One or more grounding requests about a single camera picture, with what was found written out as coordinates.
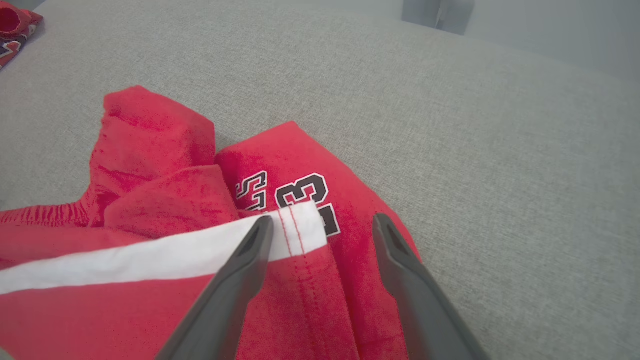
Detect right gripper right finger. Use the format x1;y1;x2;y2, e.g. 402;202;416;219
372;212;491;360

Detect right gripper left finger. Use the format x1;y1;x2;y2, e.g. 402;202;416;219
155;215;275;360

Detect red shorts with white stripe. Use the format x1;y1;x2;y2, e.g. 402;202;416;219
0;85;423;360

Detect red basketball jersey number 23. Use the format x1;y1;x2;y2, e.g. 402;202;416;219
0;0;44;71

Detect grey metal partition post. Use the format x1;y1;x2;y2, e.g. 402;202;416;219
401;0;476;37

